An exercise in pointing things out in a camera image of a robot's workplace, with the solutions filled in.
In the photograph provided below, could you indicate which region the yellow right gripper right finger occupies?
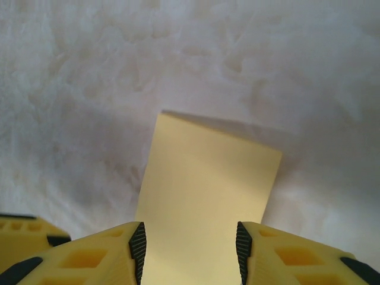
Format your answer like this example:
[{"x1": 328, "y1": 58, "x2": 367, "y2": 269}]
[{"x1": 236, "y1": 221, "x2": 379, "y2": 285}]

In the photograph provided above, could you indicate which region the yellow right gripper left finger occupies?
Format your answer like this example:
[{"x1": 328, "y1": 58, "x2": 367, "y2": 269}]
[{"x1": 0, "y1": 221, "x2": 148, "y2": 285}]

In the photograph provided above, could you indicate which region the yellow square paper sheet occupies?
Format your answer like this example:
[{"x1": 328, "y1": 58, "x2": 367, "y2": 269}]
[{"x1": 135, "y1": 110, "x2": 283, "y2": 285}]

